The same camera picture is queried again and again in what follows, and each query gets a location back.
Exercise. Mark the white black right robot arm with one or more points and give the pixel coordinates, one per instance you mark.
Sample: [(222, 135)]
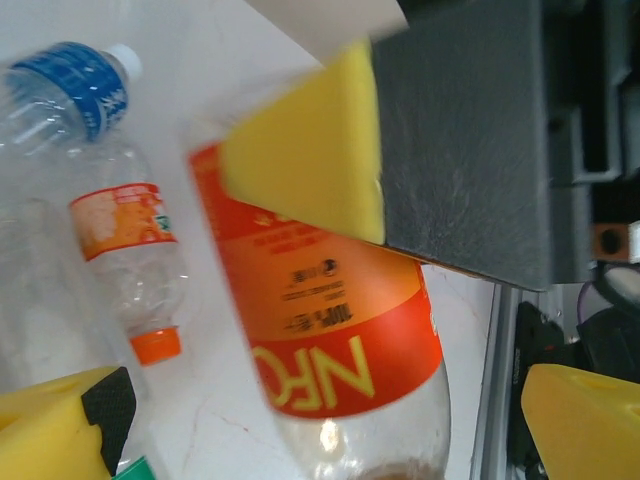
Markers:
[(545, 340)]

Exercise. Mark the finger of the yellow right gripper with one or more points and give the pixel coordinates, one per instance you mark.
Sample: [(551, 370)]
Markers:
[(450, 150)]

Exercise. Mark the aluminium side rail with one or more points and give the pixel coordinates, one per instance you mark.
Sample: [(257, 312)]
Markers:
[(500, 380)]

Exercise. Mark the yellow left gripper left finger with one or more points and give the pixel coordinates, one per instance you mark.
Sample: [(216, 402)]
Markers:
[(45, 430)]

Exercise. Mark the large bottle orange NFC label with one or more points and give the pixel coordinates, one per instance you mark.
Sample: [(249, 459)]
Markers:
[(320, 325)]

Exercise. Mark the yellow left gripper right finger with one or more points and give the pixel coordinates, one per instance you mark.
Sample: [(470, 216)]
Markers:
[(585, 425)]

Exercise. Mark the small bottle orange cap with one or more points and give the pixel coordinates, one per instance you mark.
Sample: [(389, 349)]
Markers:
[(130, 225)]

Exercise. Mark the clear bottle blue label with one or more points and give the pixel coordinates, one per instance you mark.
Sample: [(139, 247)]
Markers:
[(75, 85)]

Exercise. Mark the clear bottle green label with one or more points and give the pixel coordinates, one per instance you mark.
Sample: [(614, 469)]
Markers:
[(137, 470)]

